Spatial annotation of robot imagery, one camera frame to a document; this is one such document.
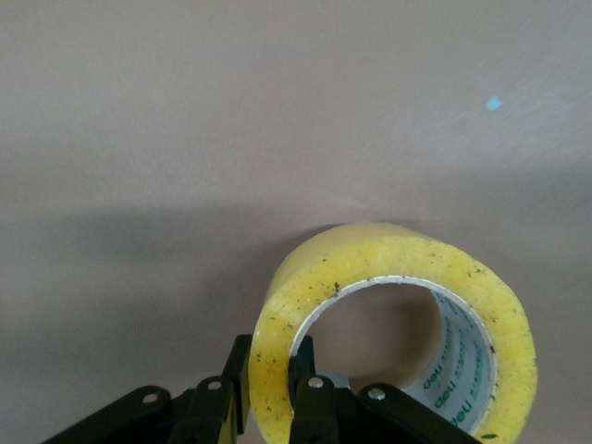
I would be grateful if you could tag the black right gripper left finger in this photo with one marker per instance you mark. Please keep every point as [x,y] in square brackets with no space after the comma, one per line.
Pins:
[203,411]

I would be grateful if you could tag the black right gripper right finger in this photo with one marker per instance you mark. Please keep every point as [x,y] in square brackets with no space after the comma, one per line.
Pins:
[324,416]

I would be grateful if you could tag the yellow tape roll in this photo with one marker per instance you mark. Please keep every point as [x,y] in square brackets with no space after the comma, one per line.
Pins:
[370,259]

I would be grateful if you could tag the brown table cover sheet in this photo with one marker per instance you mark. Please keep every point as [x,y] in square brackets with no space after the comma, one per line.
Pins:
[231,115]

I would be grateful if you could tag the small pale paper scrap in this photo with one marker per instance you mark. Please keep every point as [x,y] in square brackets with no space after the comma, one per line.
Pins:
[494,102]

